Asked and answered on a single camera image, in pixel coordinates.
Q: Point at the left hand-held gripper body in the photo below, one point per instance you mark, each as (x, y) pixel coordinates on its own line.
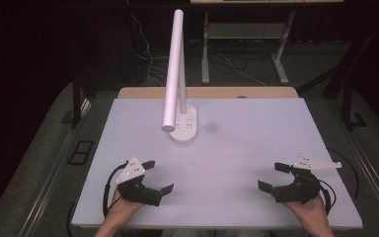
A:
(135, 189)

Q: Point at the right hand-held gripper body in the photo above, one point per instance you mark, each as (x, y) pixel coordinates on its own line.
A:
(301, 189)

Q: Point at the person's left hand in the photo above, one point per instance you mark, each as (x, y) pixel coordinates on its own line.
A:
(121, 208)

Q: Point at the person's right hand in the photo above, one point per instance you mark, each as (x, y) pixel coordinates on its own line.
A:
(311, 212)

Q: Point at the white desk lamp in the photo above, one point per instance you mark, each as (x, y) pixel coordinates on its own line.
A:
(173, 82)

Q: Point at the black metal stand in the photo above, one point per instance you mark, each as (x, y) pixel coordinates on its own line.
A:
(348, 105)
(76, 102)

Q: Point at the grey metal desk frame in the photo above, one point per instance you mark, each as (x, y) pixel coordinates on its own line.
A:
(243, 30)

